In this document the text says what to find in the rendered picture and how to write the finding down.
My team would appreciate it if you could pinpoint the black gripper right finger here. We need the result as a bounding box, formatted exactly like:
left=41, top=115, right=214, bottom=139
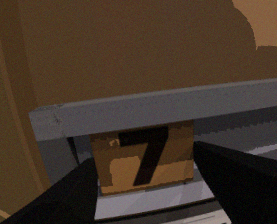
left=194, top=141, right=277, bottom=224

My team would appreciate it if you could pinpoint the tan letter tile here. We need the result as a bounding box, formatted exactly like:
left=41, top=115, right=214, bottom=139
left=89, top=119, right=194, bottom=196

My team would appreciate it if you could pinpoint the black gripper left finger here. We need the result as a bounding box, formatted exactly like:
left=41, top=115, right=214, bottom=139
left=1, top=157, right=98, bottom=224

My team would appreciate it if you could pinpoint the white paper ticket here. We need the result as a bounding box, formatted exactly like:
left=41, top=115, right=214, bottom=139
left=165, top=209, right=231, bottom=224

